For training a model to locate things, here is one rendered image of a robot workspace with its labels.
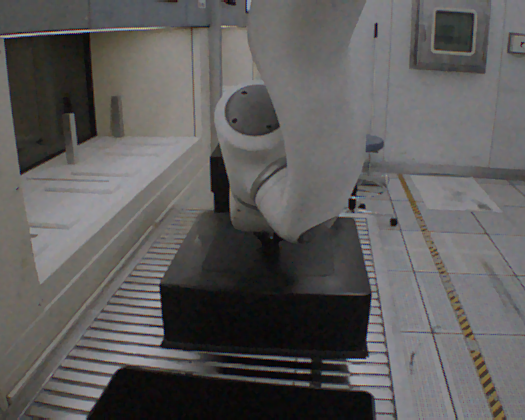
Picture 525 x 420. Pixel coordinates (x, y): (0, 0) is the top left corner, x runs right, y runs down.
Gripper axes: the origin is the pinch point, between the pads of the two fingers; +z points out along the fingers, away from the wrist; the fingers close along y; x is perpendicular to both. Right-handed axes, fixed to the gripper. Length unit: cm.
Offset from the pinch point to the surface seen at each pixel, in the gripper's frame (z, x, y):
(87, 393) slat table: 4.5, 25.8, 26.7
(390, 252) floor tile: 211, -75, -59
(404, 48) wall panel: 252, -276, -90
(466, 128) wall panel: 298, -227, -152
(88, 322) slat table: 17.9, 12.3, 34.3
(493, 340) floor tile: 148, -11, -93
